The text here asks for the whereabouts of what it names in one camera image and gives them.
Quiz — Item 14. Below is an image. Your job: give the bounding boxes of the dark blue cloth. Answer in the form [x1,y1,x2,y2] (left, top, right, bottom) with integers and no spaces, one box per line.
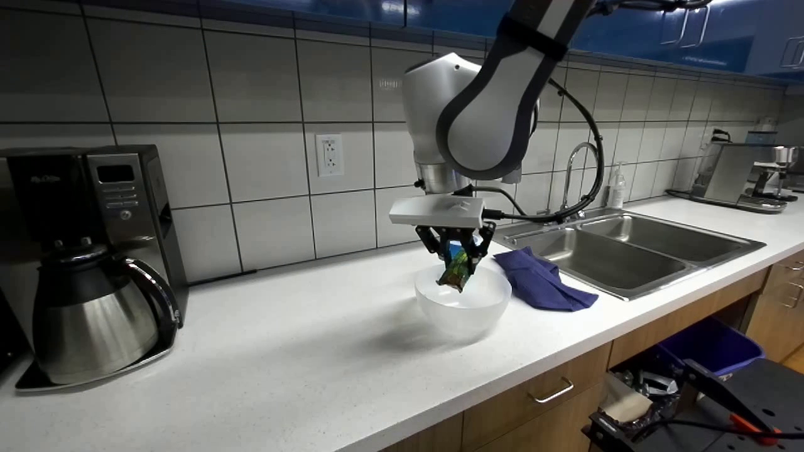
[492,246,600,314]

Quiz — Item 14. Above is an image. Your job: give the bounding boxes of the dark grey cart platform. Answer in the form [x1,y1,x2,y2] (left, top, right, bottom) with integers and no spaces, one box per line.
[680,357,804,452]

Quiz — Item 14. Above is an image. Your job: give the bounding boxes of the white wall outlet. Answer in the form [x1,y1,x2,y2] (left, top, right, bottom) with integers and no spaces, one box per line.
[314,131,346,180]

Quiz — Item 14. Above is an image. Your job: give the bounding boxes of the steel coffee carafe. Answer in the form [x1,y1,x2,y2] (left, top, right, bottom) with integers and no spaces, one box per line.
[30,246,183,388]

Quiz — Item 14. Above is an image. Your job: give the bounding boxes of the wooden base cabinet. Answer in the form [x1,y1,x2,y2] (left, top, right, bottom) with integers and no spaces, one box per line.
[380,249,804,452]

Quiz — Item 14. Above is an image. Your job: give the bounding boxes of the stainless steel sink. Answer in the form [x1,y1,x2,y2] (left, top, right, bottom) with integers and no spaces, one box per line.
[486,207,770,303]

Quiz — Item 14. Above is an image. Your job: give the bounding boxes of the small soap bottle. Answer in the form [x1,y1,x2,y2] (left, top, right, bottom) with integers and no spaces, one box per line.
[604,162,631,212]

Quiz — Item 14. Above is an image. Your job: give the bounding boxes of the translucent plastic bowl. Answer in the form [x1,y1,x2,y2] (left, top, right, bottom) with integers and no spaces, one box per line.
[412,258,516,344]

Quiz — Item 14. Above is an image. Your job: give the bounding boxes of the blue upper cabinets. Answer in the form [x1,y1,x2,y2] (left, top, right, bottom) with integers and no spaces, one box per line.
[199,0,804,79]

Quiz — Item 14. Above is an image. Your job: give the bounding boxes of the black coffee maker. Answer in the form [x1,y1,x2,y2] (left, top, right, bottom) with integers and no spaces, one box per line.
[0,143,191,396]

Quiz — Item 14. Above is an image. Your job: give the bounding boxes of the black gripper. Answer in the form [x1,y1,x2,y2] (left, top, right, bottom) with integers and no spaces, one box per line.
[414,224,497,276]

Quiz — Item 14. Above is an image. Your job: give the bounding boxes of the green snack packet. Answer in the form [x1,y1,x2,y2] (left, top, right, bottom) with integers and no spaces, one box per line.
[434,249,478,293]

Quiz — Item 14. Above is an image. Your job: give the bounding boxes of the silver espresso machine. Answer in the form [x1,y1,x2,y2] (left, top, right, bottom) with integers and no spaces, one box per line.
[687,124,804,216]

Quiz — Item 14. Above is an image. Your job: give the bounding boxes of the blue plastic bin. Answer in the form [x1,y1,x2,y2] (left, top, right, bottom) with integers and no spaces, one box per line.
[658,319,767,381]

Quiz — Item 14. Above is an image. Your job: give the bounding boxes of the chrome faucet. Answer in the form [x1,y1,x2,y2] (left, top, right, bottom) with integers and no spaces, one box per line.
[537,138,605,226]

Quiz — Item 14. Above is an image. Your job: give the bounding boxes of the metal drawer handle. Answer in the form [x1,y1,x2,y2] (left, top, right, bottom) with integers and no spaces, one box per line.
[530,377,581,406]

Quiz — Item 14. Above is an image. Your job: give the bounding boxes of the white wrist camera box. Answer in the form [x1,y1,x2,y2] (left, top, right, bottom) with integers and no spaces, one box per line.
[388,192,488,231]

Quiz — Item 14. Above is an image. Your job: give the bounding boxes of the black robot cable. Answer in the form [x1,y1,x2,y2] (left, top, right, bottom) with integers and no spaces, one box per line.
[481,75,608,226]

